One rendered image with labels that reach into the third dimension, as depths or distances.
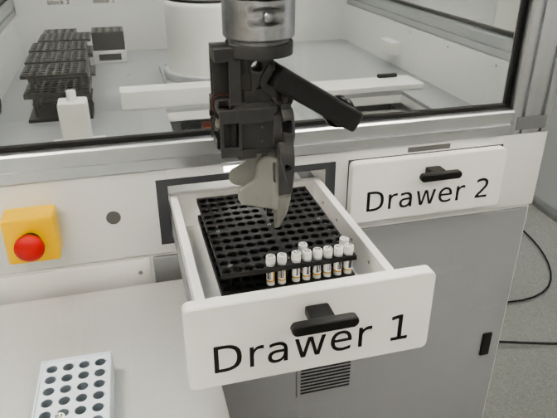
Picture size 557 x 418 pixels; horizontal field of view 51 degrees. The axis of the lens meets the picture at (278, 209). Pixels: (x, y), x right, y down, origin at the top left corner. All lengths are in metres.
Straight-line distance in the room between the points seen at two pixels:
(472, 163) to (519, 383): 1.08
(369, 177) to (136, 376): 0.48
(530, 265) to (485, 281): 1.38
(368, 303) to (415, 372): 0.65
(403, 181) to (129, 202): 0.45
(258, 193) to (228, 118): 0.10
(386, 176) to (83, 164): 0.48
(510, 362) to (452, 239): 0.99
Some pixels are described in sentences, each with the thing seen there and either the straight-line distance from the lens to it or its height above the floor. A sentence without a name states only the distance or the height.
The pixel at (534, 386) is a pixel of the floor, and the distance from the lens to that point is 2.02.
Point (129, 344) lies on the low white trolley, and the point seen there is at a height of 0.76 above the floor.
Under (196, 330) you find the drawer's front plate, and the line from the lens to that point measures 0.63.
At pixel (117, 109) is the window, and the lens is 0.88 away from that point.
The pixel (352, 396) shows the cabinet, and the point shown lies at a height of 0.39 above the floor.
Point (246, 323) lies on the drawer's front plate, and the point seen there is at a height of 0.90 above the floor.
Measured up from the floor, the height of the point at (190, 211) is 0.86.
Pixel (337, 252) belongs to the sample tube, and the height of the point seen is 0.91.
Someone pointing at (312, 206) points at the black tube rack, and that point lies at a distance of 0.87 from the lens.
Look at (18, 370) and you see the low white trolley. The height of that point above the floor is 0.76.
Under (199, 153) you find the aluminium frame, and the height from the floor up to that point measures 0.96.
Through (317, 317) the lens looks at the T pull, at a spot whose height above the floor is 0.91.
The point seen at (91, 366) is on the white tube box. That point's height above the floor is 0.80.
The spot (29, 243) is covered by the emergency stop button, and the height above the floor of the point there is 0.89.
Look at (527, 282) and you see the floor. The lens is 2.50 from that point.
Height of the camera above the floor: 1.29
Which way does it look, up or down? 27 degrees down
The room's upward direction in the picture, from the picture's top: straight up
